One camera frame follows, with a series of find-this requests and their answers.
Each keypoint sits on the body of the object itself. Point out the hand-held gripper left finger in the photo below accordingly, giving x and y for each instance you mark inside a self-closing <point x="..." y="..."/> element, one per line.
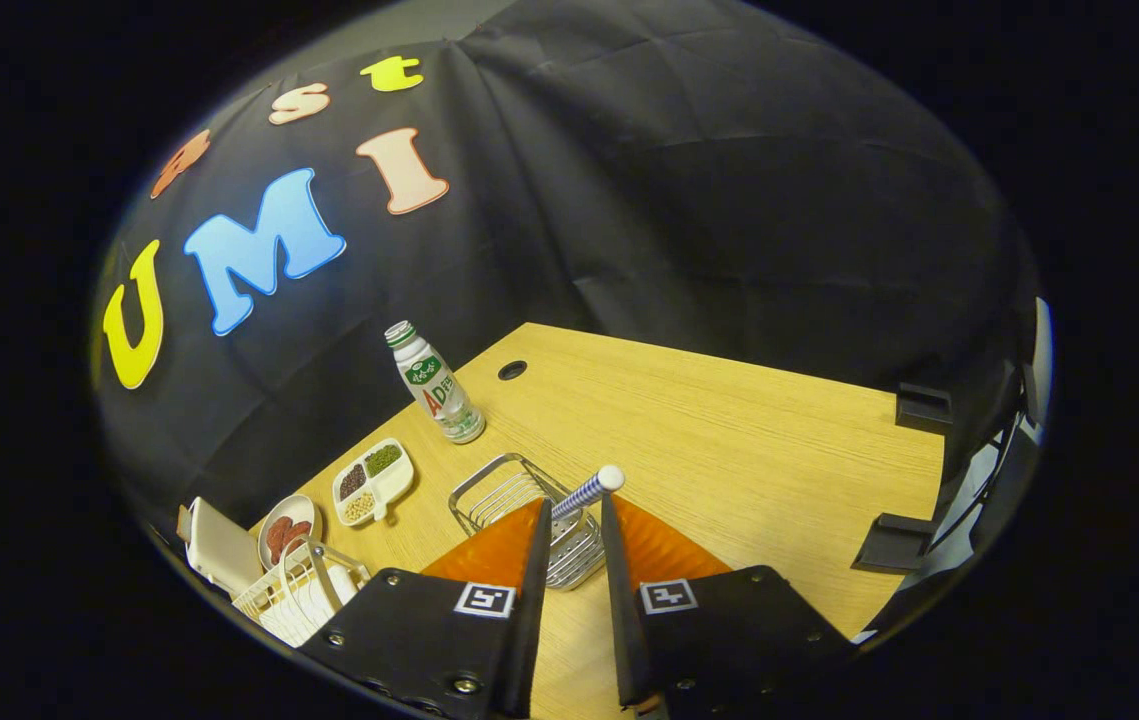
<point x="534" y="620"/>

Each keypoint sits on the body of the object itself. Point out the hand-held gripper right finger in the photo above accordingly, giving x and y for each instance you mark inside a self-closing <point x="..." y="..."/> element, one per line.
<point x="619" y="620"/>

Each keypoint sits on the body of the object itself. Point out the blue striped spoon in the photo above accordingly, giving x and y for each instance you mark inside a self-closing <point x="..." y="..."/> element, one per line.
<point x="584" y="492"/>

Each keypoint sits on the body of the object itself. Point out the small white sausage plate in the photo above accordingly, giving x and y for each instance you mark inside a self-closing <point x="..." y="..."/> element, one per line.
<point x="303" y="509"/>

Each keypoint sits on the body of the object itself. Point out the white divided bean tray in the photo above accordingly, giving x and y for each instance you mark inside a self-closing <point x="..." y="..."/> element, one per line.
<point x="391" y="480"/>

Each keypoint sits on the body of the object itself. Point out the red sausage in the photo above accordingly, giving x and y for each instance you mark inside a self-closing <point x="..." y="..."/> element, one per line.
<point x="299" y="530"/>
<point x="277" y="540"/>

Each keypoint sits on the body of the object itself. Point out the white bottle green label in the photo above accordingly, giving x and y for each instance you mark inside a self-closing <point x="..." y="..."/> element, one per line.
<point x="434" y="385"/>

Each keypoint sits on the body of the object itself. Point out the white toaster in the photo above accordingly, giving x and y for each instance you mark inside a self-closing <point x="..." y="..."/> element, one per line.
<point x="219" y="545"/>

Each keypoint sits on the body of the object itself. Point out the bread slice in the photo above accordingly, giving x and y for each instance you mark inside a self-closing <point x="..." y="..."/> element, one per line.
<point x="183" y="521"/>

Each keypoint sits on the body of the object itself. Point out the black backdrop cloth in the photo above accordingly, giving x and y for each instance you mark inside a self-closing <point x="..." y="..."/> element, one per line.
<point x="679" y="200"/>

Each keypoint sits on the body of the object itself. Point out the black table bracket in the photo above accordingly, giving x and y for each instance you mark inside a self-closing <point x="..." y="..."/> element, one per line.
<point x="924" y="405"/>
<point x="894" y="540"/>

